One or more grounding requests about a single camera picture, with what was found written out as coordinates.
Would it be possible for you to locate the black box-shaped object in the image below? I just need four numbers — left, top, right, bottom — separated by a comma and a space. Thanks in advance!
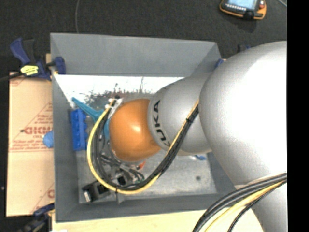
82, 179, 114, 203

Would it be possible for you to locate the blue studded plastic block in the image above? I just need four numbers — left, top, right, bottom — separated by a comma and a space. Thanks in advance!
70, 108, 88, 152

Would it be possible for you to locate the turquoise pointed plastic piece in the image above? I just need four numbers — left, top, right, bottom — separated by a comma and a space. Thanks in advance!
71, 97, 111, 141

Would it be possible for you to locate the brown cardboard board red print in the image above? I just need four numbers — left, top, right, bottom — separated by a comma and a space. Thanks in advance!
5, 72, 56, 218

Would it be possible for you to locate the grey metal bin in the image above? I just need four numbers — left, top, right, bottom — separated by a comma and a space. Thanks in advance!
50, 32, 238, 222

